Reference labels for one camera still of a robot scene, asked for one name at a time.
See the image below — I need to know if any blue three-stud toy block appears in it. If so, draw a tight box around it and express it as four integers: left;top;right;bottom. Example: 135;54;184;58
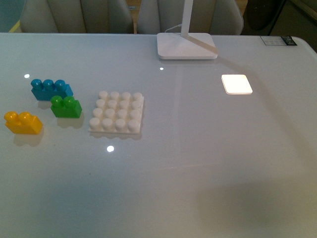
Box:
31;79;73;101

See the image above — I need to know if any white studded base plate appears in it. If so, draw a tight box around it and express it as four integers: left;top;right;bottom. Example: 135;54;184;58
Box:
89;91;144;134

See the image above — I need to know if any yellow two-stud toy block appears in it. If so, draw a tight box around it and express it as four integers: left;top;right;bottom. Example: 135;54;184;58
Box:
4;111;43;134

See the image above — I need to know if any right beige upholstered chair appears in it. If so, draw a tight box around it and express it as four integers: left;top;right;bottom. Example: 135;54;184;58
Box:
137;0;244;35

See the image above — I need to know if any beige upholstered chair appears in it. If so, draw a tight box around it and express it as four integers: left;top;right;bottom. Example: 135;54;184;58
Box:
137;0;244;35
20;0;134;34

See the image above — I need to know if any left beige upholstered chair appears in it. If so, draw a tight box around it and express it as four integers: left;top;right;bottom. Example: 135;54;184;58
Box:
20;0;134;34

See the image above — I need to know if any black white table label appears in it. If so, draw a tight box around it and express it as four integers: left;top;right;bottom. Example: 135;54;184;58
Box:
260;36;297;46

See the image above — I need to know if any green two-stud toy block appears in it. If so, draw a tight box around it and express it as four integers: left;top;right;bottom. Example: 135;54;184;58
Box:
51;96;82;118

